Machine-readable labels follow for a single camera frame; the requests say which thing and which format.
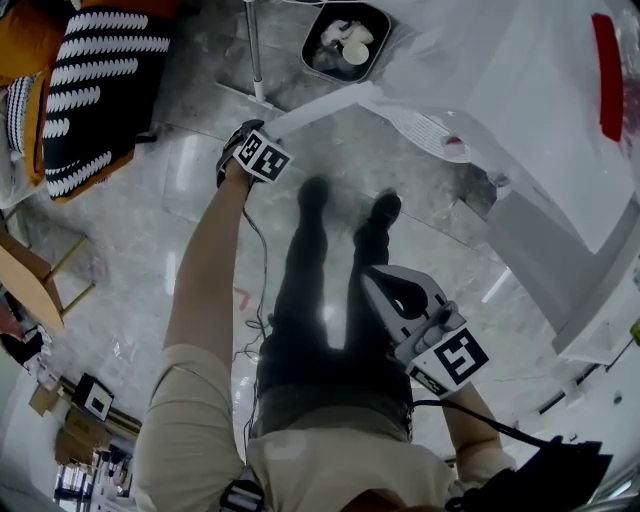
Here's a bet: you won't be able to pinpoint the thick black cable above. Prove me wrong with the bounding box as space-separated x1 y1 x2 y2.
412 398 556 451

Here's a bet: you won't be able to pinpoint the black shoulder bag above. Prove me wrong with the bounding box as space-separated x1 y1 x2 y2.
444 434 615 512

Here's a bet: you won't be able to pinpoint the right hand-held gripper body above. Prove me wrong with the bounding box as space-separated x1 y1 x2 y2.
393 299 490 399

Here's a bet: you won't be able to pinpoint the person's left leg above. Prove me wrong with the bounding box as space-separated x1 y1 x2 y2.
257 174 331 401

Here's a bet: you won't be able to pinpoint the orange sofa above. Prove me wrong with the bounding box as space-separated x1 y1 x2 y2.
0 0 181 204

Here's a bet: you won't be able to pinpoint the white water dispenser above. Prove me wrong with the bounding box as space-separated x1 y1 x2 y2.
263 0 640 256

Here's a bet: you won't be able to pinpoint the black trash bin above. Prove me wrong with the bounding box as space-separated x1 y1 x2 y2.
299 2 393 84

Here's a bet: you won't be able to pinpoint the black white striped cushion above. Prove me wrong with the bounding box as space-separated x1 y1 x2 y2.
4 73 44 156

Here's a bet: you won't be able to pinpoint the thin black cable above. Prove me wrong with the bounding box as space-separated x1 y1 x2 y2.
232 207 274 451

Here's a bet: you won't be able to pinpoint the black blanket white scalloped stripes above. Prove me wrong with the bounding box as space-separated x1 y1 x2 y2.
42 8 174 201

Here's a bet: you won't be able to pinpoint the black white patterned box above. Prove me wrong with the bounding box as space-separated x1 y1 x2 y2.
74 372 115 421

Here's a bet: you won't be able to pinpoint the black harness strap buckle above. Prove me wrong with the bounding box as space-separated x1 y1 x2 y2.
219 478 266 512

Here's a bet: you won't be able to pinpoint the white paper cup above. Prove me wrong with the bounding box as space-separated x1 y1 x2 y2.
341 41 371 66

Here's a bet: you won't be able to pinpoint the white mop with metal pole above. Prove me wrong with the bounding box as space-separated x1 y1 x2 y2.
214 0 286 115

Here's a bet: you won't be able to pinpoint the person's beige shirt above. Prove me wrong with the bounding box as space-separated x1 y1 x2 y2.
132 344 516 512

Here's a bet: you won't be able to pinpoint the crumpled white tissue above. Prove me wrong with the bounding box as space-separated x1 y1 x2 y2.
319 18 375 46

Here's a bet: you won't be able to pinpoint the brown cardboard box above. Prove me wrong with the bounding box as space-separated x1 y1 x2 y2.
54 404 114 466

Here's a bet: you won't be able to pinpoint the clear water bottle red label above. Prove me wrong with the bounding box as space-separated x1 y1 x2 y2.
591 12 640 161

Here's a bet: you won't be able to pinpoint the person's right forearm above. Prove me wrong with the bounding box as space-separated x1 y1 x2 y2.
442 382 504 456

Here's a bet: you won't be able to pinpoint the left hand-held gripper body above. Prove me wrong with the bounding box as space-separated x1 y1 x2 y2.
215 118 294 190

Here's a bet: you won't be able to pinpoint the wooden side table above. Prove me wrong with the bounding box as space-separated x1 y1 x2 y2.
0 214 96 334

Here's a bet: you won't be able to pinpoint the person's left forearm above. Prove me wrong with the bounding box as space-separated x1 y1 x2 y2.
162 164 256 354

